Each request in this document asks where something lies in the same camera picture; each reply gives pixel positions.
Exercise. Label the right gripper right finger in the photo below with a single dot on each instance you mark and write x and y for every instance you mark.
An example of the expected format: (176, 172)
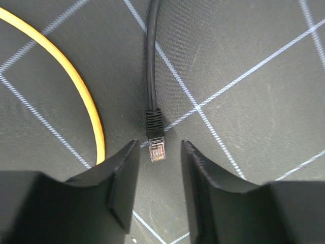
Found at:
(223, 208)

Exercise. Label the black grid cutting mat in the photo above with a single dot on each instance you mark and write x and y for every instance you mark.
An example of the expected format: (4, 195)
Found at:
(242, 80)

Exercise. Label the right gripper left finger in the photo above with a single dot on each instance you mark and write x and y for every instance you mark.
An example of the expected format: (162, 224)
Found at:
(95, 206)

